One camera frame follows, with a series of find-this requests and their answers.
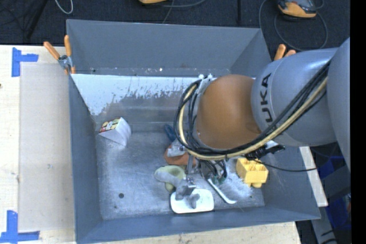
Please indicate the yellow toy block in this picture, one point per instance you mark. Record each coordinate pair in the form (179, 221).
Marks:
(253, 171)

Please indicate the black cylinder on white bracket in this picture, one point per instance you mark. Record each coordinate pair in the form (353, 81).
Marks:
(267, 150)

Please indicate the pale wood flat board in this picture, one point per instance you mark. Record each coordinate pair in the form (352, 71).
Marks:
(43, 137)

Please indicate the white box with fruit print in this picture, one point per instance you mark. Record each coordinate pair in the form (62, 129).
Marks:
(117, 130)

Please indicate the grey metal bin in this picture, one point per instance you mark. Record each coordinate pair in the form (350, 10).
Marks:
(128, 168)

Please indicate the pale green soft toy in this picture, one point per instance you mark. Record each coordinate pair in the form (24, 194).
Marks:
(168, 174)

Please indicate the white flat dish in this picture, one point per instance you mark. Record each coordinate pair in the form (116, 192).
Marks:
(204, 203)

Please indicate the white plastic strip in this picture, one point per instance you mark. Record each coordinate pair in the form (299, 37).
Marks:
(224, 194)

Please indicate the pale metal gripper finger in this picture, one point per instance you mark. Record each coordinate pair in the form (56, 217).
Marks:
(184, 190)
(194, 200)

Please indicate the orange rounded toy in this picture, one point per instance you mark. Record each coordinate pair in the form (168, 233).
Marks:
(174, 159)

